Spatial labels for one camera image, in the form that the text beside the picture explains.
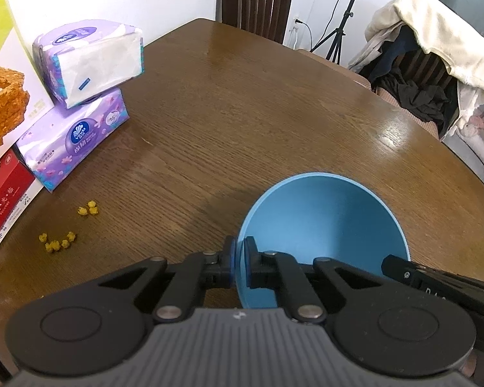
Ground black light stand tripod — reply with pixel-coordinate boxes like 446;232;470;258
310;0;369;65

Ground dark wooden chair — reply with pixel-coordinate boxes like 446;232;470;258
217;0;298;45

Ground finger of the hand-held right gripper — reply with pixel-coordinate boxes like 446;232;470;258
381;255;424;289

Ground red box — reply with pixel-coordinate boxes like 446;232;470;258
0;148;45;269

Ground black power cable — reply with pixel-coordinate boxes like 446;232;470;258
296;19;313;49

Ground dark clothes pile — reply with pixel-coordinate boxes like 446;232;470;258
361;28;458;124

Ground blue bowl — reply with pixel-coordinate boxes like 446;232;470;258
236;172;411;310

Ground slatted wooden chair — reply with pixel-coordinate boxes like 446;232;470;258
403;50;454;89

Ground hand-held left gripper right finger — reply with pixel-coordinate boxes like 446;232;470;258
244;236;384;325

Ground chair with cream cloth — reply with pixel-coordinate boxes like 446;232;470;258
349;0;484;142

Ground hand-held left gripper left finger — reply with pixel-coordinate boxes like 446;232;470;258
93;236;237;323

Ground purple floral tissue pack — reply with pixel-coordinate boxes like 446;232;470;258
15;89;130;193

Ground scattered yellow crumbs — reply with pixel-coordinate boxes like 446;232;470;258
0;199;99;283

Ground opened purple tissue pack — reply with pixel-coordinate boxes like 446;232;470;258
32;20;145;109

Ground snack box with cracker picture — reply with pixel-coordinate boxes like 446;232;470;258
0;0;57;170

